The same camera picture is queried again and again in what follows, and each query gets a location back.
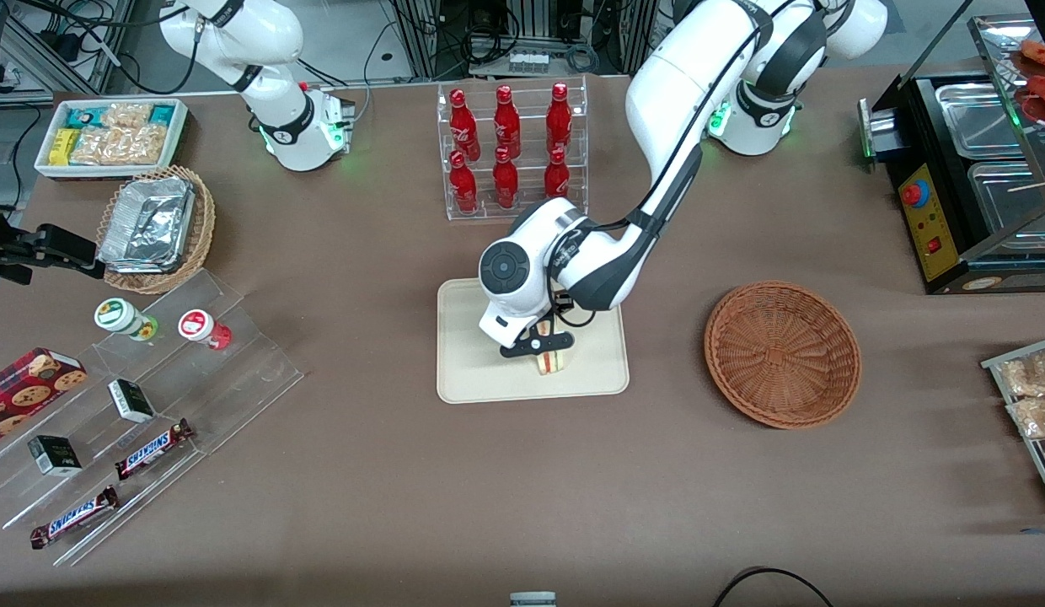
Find wicker basket holding foil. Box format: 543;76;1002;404
95;165;217;295

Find round brown wicker basket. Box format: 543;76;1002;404
704;280;862;430

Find black floor cable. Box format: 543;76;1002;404
712;567;835;607

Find clear acrylic stepped display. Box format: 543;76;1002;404
0;268;305;567

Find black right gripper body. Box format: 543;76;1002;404
0;239;38;286

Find grey snack rack tray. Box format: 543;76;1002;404
981;336;1045;517

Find black food warmer yellow panel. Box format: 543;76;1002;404
858;13;1045;296

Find stacked foil containers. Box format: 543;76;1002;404
97;177;196;274

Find white snack bin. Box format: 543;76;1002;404
34;98;190;182

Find red cola bottle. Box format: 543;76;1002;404
546;82;572;153
493;85;522;159
492;148;520;209
449;89;481;161
544;148;571;201
449;152;479;213

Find Snickers bar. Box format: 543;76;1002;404
115;419;195;481
29;486;120;550

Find triangular sandwich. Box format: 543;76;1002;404
534;319;571;375

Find clear acrylic bottle rack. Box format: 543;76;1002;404
437;76;589;223

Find small black box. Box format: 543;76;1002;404
28;435;83;477
108;379;155;423

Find clear bag of snacks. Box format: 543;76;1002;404
1006;396;1045;440
998;349;1045;398

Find red cookie box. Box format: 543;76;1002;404
0;347;88;449

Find red lid jar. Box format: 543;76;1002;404
179;309;233;351

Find steel warmer pan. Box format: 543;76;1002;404
935;82;1027;161
967;160;1045;254

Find green lid jar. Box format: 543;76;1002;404
94;298;159;341

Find cream plastic tray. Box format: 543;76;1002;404
437;270;630;405

